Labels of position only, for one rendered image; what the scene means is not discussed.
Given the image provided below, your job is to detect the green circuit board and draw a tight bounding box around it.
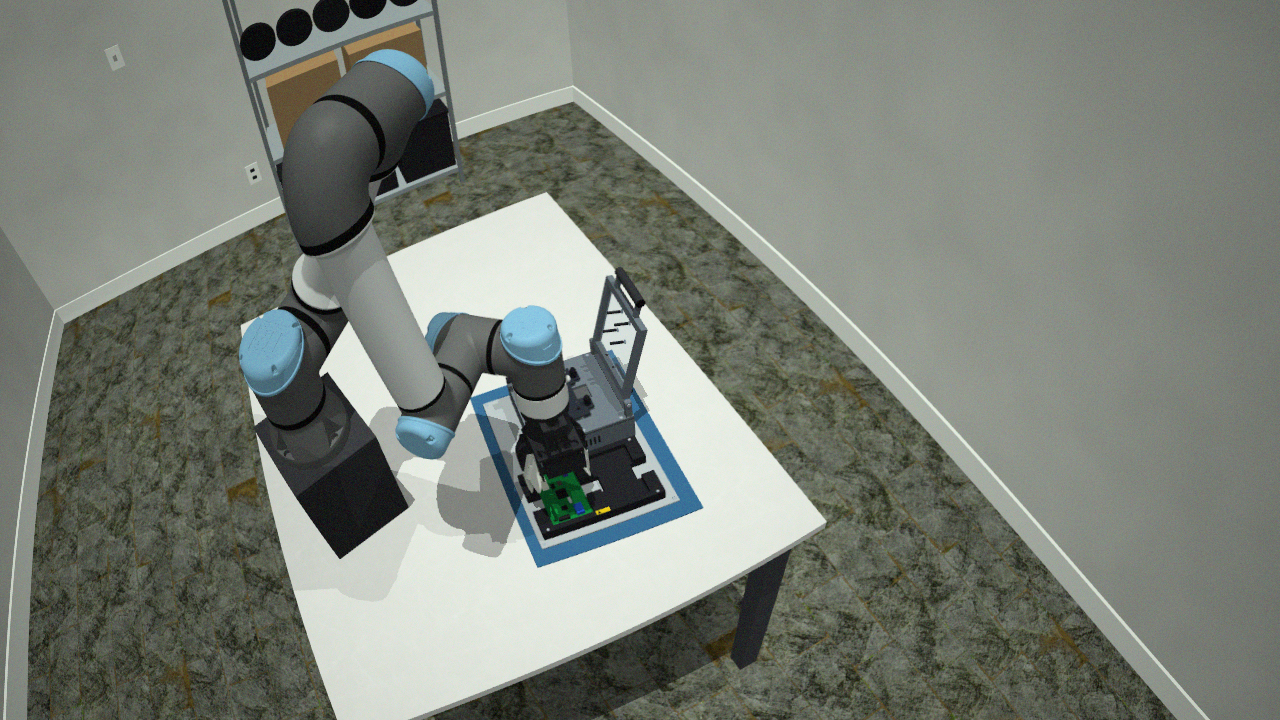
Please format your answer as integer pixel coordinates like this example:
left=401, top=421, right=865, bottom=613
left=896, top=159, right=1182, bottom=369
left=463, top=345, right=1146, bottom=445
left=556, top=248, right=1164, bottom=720
left=540, top=471, right=593, bottom=525

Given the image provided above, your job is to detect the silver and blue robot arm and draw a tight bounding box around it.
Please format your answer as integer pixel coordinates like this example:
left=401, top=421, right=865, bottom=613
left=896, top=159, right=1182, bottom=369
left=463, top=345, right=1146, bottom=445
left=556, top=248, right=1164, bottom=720
left=239, top=49, right=570, bottom=470

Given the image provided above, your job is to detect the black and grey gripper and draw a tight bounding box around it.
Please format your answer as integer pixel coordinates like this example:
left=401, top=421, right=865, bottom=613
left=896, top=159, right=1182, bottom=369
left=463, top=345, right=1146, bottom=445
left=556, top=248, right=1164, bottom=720
left=515, top=402, right=591, bottom=493

